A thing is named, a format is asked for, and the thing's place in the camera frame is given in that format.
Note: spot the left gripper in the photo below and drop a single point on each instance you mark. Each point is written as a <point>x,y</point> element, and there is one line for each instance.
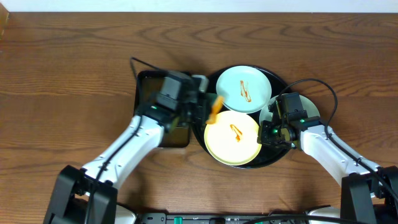
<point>201,109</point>

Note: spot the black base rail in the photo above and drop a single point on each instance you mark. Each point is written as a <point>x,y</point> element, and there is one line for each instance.
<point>197,218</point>

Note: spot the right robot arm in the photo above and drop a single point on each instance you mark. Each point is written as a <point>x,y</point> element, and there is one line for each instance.
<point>368,190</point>

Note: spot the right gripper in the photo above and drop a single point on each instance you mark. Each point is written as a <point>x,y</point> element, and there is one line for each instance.
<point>266,126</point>

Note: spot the yellow plate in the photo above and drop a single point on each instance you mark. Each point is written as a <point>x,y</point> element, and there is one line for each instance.
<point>232,139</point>

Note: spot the light blue plate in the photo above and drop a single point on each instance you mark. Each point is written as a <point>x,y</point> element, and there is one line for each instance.
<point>244,89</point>

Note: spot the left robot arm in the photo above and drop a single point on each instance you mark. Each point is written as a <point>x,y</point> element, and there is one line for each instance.
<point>89,194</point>

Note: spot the yellow green scrub sponge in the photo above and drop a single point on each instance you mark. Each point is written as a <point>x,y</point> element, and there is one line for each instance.
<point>215,109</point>

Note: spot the pale green plate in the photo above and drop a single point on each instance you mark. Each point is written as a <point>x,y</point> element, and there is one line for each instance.
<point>311,105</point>

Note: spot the black rectangular water tray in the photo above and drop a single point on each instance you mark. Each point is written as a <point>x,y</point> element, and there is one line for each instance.
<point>151,81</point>

